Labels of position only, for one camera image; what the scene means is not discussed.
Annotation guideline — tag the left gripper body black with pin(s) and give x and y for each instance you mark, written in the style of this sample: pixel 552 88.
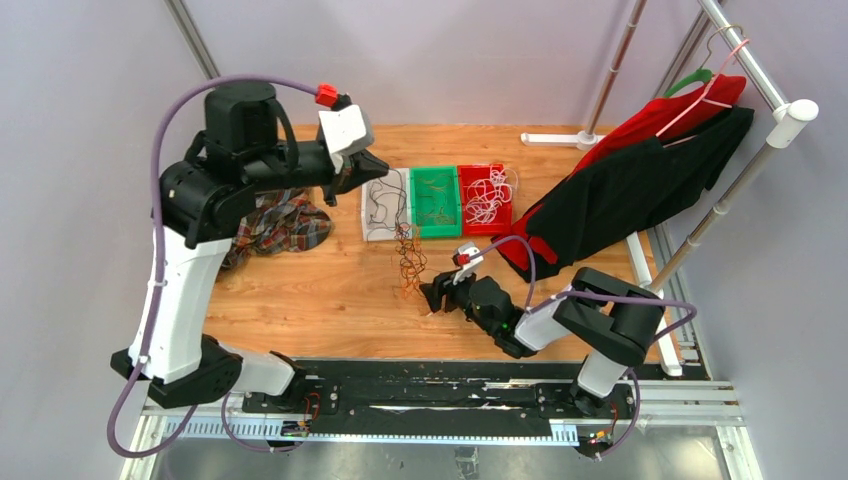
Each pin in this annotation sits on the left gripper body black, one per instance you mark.
pixel 334 188

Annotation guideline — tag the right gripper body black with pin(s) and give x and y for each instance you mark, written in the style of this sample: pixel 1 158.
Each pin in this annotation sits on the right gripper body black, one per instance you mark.
pixel 456 295

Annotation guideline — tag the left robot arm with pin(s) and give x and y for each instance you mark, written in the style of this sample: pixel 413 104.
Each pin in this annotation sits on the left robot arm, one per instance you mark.
pixel 220 146

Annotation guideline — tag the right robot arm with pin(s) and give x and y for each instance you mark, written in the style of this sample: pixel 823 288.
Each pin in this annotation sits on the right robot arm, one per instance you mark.
pixel 618 320

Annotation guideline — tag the white bin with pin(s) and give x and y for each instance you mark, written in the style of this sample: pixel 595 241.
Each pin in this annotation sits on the white bin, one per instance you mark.
pixel 386 206

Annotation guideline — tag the green bin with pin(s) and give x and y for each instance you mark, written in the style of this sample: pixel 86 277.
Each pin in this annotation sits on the green bin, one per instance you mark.
pixel 435 201

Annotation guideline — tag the plaid cloth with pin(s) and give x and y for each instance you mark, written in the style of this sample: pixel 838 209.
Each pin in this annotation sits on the plaid cloth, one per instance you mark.
pixel 285 221

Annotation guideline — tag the red bin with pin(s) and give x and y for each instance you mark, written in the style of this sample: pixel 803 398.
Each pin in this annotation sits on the red bin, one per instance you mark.
pixel 486 199

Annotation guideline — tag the black garment on hanger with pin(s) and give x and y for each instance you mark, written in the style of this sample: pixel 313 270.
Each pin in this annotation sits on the black garment on hanger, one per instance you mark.
pixel 631 190

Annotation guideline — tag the red garment on hanger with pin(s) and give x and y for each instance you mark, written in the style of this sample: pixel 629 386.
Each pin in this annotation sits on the red garment on hanger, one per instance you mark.
pixel 644 124

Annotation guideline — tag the green hanger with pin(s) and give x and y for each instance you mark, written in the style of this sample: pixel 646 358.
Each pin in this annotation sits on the green hanger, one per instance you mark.
pixel 700 75

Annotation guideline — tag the pink hanger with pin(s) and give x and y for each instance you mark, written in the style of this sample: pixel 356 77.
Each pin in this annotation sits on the pink hanger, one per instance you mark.
pixel 703 97

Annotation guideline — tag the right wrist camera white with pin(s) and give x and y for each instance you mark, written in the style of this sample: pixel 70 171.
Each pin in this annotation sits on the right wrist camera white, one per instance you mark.
pixel 467 258

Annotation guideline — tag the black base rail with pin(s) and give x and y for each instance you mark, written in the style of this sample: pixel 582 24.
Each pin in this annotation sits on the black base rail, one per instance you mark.
pixel 419 398

